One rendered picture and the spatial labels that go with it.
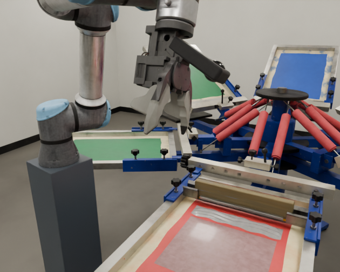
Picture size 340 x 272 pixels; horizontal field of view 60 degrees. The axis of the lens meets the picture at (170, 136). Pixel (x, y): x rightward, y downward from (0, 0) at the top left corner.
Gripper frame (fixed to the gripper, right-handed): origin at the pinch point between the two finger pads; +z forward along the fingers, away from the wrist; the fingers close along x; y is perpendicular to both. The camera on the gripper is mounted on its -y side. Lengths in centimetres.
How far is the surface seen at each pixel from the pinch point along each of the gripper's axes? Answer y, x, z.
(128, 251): 25, -32, 43
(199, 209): 15, -69, 34
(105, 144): 102, -111, 22
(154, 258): 18, -37, 44
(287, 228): -19, -74, 33
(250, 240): -8, -60, 37
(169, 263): 13, -38, 44
